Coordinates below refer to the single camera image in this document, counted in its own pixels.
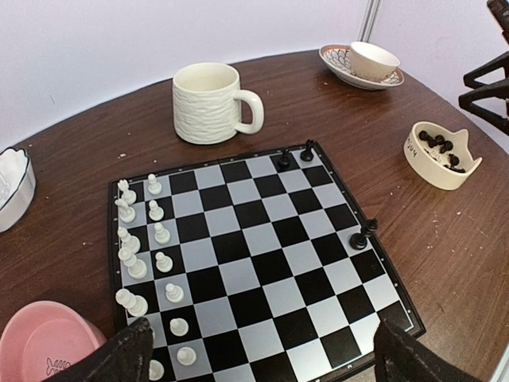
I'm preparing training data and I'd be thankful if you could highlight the black and white chessboard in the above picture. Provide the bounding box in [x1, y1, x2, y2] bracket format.
[107, 143, 425, 381]

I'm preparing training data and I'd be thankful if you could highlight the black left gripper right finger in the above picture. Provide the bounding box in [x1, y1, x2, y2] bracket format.
[375, 321, 479, 382]

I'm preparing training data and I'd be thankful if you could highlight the white chess king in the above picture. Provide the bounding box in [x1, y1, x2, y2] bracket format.
[115, 288, 148, 318]

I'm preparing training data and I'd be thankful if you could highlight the white ceramic cup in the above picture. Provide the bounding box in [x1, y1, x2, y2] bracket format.
[349, 41, 400, 82]

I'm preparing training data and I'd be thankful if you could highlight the pink bowl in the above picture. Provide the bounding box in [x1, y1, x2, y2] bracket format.
[1, 301, 106, 381]

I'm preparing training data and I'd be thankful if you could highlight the white ribbed ceramic mug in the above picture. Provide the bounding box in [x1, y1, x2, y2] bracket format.
[172, 62, 265, 145]

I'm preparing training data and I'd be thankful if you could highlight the white chess queen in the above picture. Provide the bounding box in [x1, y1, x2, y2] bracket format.
[118, 248, 148, 279]

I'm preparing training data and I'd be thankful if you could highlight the black chess piece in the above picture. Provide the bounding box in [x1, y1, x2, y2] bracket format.
[349, 219, 378, 250]

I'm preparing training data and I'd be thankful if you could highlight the white chess bishop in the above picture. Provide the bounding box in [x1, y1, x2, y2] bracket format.
[117, 227, 141, 254]

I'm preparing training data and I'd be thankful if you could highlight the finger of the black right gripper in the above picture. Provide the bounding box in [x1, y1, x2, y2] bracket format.
[463, 52, 509, 89]
[457, 77, 509, 131]

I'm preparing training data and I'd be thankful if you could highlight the floral patterned saucer plate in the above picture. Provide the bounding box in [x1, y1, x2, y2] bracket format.
[319, 41, 405, 91]

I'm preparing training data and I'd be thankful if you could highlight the cream bowl of black pieces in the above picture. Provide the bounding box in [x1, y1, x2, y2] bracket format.
[403, 121, 483, 191]

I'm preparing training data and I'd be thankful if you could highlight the aluminium frame post right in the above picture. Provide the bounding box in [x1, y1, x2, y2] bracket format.
[357, 0, 382, 42]

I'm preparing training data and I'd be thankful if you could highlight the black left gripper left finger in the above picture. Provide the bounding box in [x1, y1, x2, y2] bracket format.
[48, 318, 153, 381]

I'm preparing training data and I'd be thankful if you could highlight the black chess pawn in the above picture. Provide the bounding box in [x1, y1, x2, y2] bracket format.
[300, 139, 314, 162]
[277, 149, 290, 171]

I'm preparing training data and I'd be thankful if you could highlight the white chess pawn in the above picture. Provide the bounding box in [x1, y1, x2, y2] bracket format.
[153, 222, 171, 244]
[165, 283, 184, 303]
[169, 318, 188, 337]
[177, 346, 197, 366]
[155, 251, 173, 273]
[149, 200, 165, 221]
[147, 173, 162, 195]

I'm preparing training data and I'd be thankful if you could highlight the white chess knight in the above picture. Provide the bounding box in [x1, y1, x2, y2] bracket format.
[115, 198, 136, 223]

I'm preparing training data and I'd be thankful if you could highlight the white chess rook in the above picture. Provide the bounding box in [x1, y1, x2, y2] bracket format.
[149, 360, 165, 381]
[118, 179, 137, 205]

